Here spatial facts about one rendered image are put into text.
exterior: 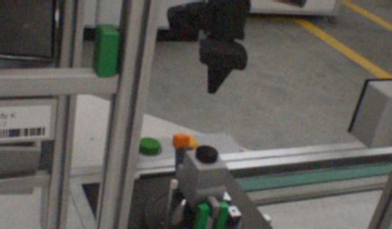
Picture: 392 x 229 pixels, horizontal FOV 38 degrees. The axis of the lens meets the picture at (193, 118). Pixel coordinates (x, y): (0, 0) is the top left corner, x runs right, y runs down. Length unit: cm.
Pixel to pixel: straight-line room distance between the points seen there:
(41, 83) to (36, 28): 5
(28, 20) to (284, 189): 67
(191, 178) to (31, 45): 38
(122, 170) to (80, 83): 8
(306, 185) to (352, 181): 10
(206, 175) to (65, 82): 38
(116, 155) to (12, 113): 8
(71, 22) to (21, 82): 19
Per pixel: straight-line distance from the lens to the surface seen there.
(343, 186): 107
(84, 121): 123
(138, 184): 86
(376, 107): 67
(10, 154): 54
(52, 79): 37
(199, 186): 73
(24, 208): 98
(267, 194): 97
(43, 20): 40
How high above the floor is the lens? 147
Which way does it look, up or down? 28 degrees down
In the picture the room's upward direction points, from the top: 11 degrees clockwise
